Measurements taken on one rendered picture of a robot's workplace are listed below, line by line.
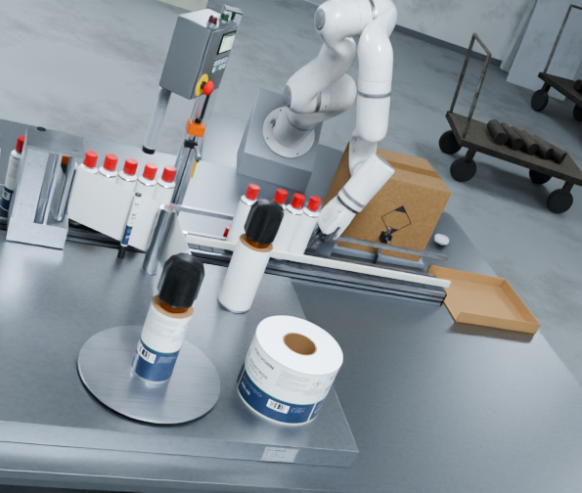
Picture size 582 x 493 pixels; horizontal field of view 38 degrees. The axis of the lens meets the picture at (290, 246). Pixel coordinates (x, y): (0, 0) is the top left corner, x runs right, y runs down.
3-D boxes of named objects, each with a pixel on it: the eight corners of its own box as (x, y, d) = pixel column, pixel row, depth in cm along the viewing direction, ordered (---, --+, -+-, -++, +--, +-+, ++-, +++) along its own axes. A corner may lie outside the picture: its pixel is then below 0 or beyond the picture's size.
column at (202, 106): (158, 228, 245) (226, 9, 215) (156, 220, 249) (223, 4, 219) (173, 231, 247) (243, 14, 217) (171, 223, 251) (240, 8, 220)
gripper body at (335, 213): (335, 187, 243) (311, 215, 247) (345, 203, 235) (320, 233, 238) (354, 199, 247) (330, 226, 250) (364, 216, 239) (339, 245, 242)
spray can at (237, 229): (225, 251, 237) (246, 189, 227) (222, 242, 241) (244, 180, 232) (242, 254, 239) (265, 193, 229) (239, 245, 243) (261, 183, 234)
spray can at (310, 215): (286, 261, 244) (310, 201, 235) (282, 251, 248) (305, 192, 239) (302, 264, 246) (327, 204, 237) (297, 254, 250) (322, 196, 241)
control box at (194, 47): (157, 85, 214) (177, 14, 205) (187, 74, 228) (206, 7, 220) (192, 102, 212) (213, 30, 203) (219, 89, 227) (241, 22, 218)
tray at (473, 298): (456, 322, 258) (461, 311, 256) (425, 274, 279) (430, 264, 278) (534, 334, 269) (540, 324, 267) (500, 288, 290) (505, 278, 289)
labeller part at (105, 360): (78, 419, 162) (79, 414, 162) (75, 321, 188) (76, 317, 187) (230, 432, 174) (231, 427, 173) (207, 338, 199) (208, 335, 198)
